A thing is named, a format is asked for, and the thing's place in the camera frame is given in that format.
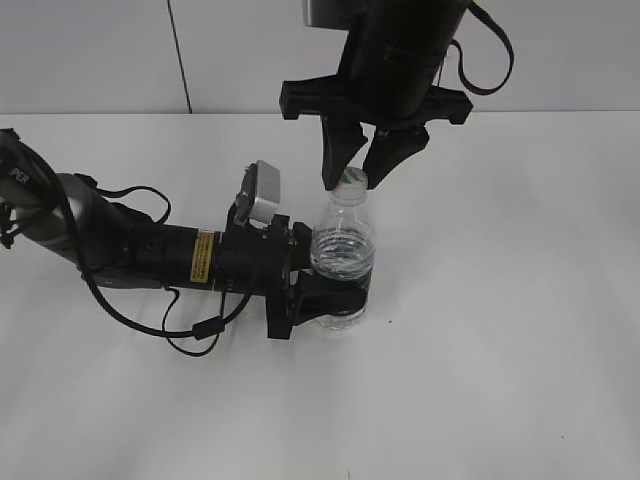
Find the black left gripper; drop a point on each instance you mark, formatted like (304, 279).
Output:
(261, 261)

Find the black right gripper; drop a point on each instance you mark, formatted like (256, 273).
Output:
(381, 85)

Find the white green bottle cap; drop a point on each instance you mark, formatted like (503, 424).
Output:
(352, 179)

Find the clear cestbon water bottle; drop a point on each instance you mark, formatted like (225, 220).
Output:
(342, 246)

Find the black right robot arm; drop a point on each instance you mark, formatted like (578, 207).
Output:
(411, 25)

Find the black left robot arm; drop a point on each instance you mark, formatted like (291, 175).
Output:
(112, 245)

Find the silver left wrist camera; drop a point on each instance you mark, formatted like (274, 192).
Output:
(260, 194)

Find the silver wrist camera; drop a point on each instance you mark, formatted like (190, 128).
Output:
(260, 194)
(330, 14)

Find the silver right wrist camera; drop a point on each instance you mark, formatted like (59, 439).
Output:
(330, 14)

